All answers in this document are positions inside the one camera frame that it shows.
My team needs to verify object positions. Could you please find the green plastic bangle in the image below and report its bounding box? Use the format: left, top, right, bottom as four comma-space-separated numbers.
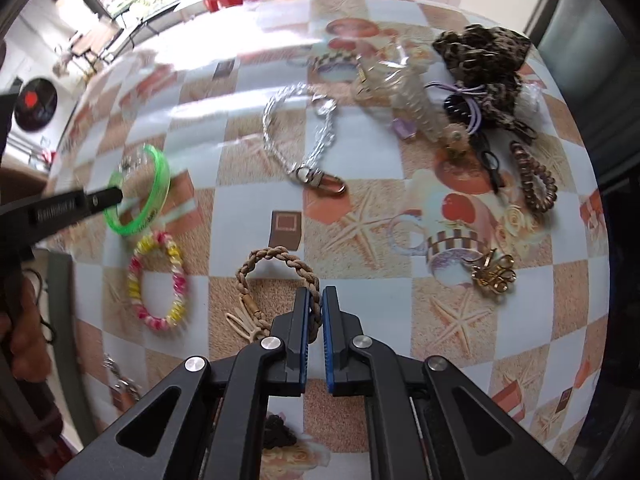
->
104, 144, 171, 237

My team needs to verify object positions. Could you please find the black spiral hair tie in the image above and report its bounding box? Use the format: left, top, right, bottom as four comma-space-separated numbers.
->
444, 94, 473, 123

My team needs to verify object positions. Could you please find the purple elastic hair tie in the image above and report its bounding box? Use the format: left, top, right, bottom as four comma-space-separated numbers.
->
425, 80, 487, 134

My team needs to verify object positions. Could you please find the clear plastic claw clip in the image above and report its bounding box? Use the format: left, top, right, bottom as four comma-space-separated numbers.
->
350, 45, 451, 142

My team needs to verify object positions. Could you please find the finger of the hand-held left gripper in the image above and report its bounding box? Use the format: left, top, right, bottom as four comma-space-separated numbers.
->
27, 187, 124, 242

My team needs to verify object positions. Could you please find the white washing machine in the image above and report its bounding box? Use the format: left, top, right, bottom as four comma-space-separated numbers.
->
10, 75, 63, 136

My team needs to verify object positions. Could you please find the pink yellow beaded bracelet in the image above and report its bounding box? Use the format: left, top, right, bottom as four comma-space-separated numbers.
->
127, 230, 187, 332

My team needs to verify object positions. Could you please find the silver keychain with brown tag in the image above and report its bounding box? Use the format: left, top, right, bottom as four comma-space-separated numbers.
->
102, 355, 142, 405

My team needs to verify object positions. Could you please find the black hair clip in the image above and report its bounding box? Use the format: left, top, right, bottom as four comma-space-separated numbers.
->
470, 132, 503, 194

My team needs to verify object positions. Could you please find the person's left hand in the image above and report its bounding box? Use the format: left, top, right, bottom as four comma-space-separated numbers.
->
0, 280, 53, 382

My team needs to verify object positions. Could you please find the gold ornate brooch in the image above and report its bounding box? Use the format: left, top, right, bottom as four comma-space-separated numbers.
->
469, 249, 517, 298

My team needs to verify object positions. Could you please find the brown braided bracelet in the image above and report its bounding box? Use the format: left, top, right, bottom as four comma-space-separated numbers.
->
225, 246, 322, 346

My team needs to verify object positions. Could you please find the beige flower hair tie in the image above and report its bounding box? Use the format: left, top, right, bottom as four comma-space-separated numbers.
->
442, 125, 471, 162

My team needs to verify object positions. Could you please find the leopard print scrunchie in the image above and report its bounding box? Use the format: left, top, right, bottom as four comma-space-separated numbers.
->
432, 24, 533, 128

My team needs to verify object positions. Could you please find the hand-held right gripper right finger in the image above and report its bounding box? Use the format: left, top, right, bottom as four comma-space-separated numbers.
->
321, 286, 576, 480

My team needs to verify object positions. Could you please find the brown spiral hair tie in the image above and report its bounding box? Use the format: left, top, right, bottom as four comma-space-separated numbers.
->
509, 141, 558, 221

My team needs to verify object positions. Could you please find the checkered shell-print tablecloth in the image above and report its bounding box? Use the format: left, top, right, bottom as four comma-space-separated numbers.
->
47, 0, 613, 480

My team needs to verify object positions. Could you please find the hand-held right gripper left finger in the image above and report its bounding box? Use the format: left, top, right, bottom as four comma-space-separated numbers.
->
55, 287, 312, 480

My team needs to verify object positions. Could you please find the silver chain with clasps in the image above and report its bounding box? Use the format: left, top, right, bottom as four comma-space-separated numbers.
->
262, 82, 347, 196

